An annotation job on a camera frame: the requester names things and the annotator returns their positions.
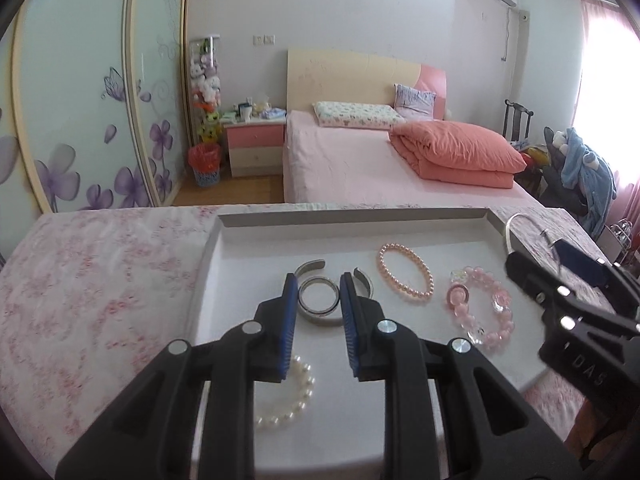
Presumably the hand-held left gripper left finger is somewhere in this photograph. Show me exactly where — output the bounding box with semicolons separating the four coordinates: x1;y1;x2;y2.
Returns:
55;272;301;480

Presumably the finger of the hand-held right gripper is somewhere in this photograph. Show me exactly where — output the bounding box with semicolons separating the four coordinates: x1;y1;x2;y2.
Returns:
506;251;640;333
555;240;640;311

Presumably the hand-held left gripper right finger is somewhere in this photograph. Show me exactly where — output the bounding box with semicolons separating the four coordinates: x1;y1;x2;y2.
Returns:
340;272;583;480

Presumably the grey round bangle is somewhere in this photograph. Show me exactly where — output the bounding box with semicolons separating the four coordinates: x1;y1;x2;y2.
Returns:
299;277;343;320

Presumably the thin silver bangle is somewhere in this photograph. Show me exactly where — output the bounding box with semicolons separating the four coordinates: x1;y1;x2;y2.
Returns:
505;211;553;253

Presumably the wide silver cuff bangle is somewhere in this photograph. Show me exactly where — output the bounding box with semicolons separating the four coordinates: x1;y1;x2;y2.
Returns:
294;259;375;330

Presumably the grey shallow tray box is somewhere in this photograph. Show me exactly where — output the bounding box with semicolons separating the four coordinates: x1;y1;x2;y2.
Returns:
187;207;556;476

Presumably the white pearl bracelet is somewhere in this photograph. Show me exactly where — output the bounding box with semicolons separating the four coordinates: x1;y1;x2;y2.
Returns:
254;355;317;431

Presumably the pink crystal bead bracelet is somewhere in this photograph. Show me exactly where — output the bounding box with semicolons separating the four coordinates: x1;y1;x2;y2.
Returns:
445;266;516;347

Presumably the pink pearl bracelet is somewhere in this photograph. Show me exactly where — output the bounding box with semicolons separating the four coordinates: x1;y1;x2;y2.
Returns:
377;242;435;302

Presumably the black office chair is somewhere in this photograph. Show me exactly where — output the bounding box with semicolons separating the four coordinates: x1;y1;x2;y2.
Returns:
542;127;591;211

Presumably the light blue fleece garment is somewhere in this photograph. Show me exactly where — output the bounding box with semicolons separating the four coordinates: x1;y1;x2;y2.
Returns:
560;129;617;241

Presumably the pink curtain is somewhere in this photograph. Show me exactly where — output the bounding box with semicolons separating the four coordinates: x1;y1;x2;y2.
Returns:
580;0;640;266

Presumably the folded salmon quilt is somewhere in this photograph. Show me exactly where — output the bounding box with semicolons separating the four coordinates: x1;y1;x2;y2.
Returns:
389;120;528;190

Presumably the dark wooden chair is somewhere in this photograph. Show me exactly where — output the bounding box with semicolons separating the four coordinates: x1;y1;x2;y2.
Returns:
502;100;535;143

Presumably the bed with pink sheet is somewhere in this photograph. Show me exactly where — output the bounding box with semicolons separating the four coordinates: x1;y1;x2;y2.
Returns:
281;110;546;206

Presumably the pink and white nightstand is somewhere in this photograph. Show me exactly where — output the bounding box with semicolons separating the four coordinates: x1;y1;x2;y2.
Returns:
221;112;287;178

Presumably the waste basket with red bag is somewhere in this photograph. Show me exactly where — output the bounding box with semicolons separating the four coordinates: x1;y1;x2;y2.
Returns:
188;142;222;188

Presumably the purple patterned pillow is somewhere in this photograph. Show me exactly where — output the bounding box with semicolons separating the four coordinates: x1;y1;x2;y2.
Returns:
393;83;438;121

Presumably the floral print pillow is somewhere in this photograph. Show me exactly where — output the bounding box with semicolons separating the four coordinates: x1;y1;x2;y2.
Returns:
312;101;407;131

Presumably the white air conditioner pipe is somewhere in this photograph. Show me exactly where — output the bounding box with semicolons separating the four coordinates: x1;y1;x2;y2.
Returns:
501;5;513;63

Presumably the beige and pink headboard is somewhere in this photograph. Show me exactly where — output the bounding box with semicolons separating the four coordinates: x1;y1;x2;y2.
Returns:
286;49;448;121

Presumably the plush toy display rack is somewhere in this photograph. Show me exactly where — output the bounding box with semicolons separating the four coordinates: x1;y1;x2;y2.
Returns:
189;35;223;146

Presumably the sliding wardrobe with flower print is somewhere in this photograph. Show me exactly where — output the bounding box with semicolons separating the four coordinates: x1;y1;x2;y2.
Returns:
0;0;193;261

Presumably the white wire rack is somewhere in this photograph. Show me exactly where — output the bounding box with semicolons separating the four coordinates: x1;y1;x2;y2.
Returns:
607;220;633;263

